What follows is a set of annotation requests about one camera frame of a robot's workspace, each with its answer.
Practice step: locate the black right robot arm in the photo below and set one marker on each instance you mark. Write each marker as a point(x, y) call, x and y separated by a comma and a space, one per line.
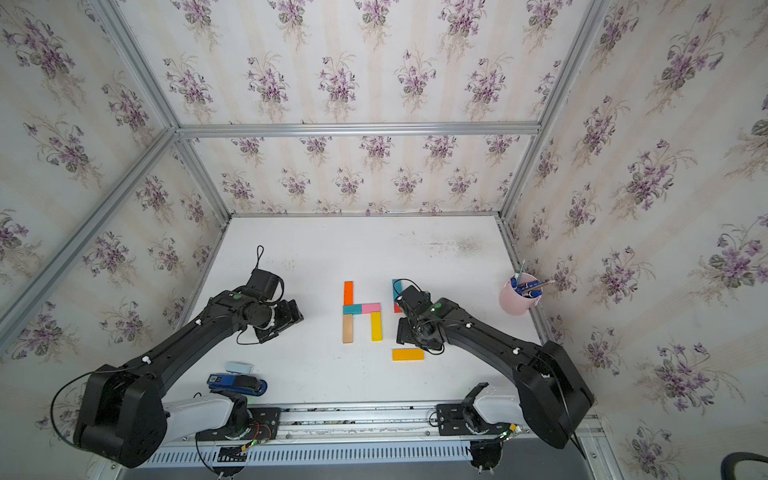
point(553, 396)

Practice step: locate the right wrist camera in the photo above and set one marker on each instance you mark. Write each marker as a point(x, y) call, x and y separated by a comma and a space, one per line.
point(413, 301)

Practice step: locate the small teal wooden block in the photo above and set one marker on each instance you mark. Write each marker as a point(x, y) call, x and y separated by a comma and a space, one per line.
point(354, 309)

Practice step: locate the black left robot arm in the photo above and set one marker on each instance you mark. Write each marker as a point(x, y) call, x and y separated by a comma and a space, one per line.
point(123, 416)

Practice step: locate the long teal wooden block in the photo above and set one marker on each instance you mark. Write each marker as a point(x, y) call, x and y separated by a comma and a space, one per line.
point(397, 289)

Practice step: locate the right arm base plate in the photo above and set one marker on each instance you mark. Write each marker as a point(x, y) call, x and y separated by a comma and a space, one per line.
point(480, 418)

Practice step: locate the blue stapler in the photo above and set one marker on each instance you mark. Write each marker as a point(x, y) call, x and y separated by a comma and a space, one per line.
point(244, 384)

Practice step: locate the aluminium mounting rail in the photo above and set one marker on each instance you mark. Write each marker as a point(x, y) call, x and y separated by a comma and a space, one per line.
point(341, 435)

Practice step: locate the pink wooden block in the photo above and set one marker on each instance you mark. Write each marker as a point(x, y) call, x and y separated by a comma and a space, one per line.
point(369, 308)

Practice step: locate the light blue eraser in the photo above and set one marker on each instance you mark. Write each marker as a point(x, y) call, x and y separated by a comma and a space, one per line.
point(238, 368)

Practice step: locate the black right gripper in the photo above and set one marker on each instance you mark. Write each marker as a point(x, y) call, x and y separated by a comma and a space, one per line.
point(403, 335)

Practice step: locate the amber yellow wooden block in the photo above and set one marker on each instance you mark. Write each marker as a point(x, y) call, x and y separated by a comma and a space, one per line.
point(408, 355)

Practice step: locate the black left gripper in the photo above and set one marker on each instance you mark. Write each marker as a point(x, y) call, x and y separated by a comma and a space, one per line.
point(290, 317)

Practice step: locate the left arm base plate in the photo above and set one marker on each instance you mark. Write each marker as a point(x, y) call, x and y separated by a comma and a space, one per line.
point(259, 424)

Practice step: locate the blue pens in cup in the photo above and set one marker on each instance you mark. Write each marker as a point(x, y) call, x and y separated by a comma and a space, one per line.
point(530, 289)

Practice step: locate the pink pen cup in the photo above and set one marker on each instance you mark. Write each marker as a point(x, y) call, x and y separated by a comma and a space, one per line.
point(511, 298)

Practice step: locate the natural wood block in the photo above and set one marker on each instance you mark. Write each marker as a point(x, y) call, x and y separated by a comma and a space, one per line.
point(347, 329)

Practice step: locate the orange wooden block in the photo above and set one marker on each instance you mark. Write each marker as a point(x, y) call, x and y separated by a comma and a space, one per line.
point(348, 293)

